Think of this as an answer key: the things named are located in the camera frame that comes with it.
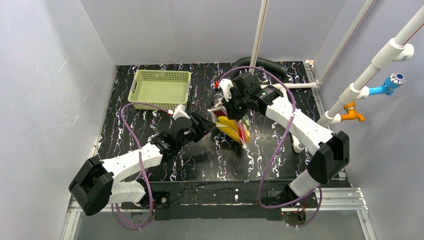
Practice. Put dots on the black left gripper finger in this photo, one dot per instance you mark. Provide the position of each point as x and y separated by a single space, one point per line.
200 134
201 123

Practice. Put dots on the white PVC pipe frame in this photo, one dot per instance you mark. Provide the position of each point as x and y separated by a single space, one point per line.
397 49

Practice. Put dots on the blue tap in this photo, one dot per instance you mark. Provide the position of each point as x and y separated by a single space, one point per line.
391 83

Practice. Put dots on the green plastic basket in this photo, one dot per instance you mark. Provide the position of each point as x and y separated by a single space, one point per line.
163 88

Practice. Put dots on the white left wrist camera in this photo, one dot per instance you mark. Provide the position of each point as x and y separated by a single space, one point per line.
179 112

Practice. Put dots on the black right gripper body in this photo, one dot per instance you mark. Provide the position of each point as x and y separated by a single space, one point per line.
236 104

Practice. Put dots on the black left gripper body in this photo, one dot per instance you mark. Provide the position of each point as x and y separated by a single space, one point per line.
197 126

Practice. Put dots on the yellow fake banana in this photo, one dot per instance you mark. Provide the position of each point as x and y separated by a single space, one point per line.
228 127

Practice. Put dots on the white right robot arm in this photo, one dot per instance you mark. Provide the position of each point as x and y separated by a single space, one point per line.
330 151

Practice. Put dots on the red fake chili pepper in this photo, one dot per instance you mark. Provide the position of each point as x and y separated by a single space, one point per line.
242 132

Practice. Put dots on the orange tap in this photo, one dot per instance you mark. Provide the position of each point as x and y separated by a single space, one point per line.
351 113

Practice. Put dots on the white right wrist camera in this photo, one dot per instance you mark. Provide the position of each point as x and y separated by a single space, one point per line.
225 86

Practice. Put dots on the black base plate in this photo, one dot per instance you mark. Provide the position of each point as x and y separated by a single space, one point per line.
209 200

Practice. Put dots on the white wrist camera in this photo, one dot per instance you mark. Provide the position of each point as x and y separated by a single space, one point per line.
225 86
179 112

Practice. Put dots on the aluminium frame rail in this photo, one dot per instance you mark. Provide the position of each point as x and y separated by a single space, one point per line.
338 213

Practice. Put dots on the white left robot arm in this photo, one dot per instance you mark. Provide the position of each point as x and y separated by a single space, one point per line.
100 183

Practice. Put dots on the clear zip top bag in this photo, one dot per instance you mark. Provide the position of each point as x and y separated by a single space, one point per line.
217 109

